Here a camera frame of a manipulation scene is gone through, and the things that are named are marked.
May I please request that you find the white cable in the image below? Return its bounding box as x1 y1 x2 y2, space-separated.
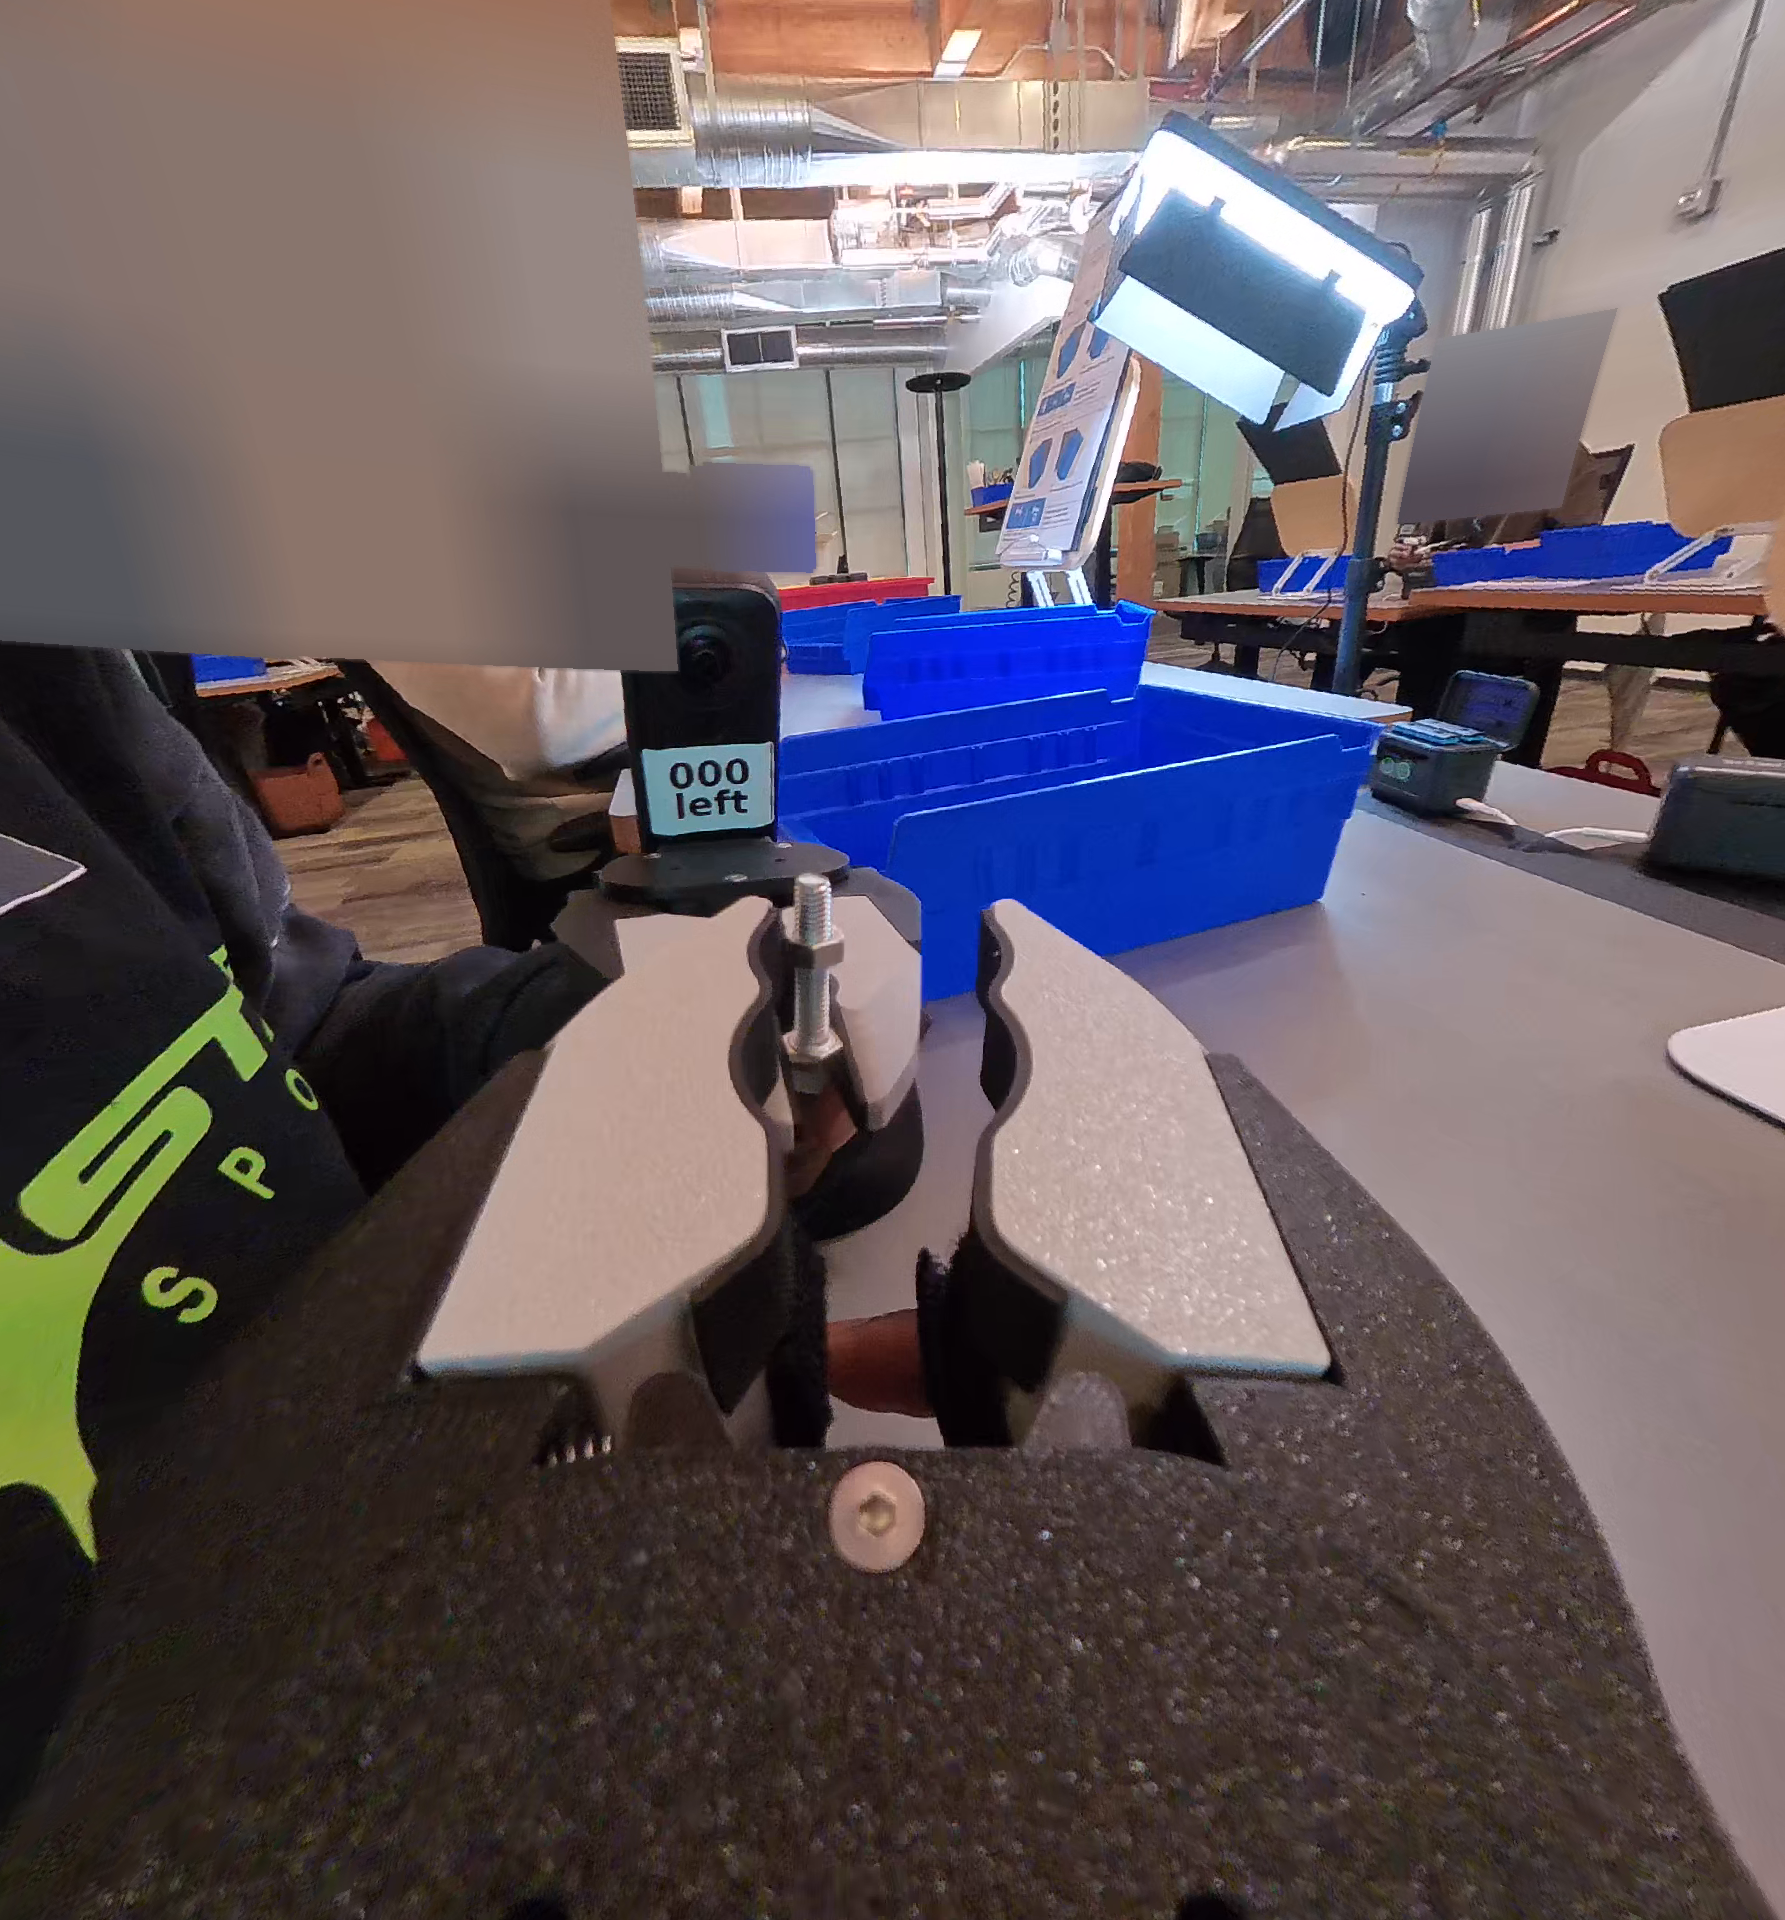
1454 798 1655 851

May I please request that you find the black hoodie with green print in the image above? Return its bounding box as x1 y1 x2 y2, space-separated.
0 639 371 1920

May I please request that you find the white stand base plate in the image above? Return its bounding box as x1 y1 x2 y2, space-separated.
1667 991 1785 1163

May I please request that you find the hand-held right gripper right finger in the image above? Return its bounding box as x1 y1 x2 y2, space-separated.
969 901 1336 1443

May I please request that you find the studio light panel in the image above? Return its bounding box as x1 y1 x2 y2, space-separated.
1089 112 1427 487

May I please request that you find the black floor lamp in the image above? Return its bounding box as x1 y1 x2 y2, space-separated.
907 370 979 598

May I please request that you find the dark charger case with batteries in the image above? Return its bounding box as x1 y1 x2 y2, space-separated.
1367 669 1543 822

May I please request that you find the blue plastic bin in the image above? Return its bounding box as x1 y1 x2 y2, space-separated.
776 685 1384 1002
861 601 1155 717
780 591 963 678

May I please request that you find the person's right hand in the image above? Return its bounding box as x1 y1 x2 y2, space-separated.
828 1309 936 1422

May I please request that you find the grey teal case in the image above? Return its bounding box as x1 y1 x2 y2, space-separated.
1645 754 1785 890

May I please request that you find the brown leather bag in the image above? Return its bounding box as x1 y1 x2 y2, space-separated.
252 753 348 843

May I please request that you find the thin long steel bolt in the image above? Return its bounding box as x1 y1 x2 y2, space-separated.
782 874 844 1096

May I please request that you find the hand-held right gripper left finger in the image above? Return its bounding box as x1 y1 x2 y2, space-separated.
411 899 797 1443

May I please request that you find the cardboard box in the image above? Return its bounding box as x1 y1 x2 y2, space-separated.
1277 476 1363 561

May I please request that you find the wooden top desk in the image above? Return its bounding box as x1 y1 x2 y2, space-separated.
1154 583 1777 768

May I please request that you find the black light stand pole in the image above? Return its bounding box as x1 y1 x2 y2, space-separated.
1331 300 1430 701

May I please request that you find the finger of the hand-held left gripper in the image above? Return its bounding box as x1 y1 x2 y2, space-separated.
615 904 806 1101
828 899 928 1135

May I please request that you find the black wall panel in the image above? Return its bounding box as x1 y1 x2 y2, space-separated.
1656 223 1785 417

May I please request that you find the black mesh office chair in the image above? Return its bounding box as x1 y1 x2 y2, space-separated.
333 660 566 958

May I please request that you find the plywood board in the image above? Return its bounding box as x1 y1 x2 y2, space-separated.
1656 392 1785 530

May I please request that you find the long blue bin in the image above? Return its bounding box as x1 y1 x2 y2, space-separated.
1433 521 1736 591

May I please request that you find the person's left forearm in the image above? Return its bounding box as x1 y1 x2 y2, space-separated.
292 943 605 1188

